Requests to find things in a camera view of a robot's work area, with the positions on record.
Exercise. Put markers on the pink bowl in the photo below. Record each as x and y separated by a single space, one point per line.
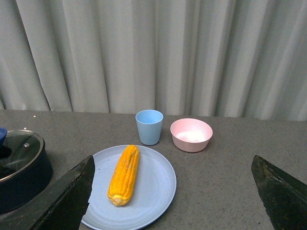
190 134

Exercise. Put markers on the light blue cup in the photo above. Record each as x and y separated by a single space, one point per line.
149 125

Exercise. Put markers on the light blue plate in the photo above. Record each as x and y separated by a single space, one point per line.
154 191

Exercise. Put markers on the yellow corn cob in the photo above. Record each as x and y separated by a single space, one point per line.
122 184

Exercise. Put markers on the glass lid with blue knob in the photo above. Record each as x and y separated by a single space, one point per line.
19 149

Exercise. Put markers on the dark blue saucepan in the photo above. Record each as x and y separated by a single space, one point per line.
18 188

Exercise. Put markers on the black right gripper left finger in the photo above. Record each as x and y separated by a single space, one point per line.
59 207

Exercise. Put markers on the grey curtain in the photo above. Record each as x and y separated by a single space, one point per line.
230 58

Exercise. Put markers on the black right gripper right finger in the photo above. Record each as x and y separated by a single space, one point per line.
284 197

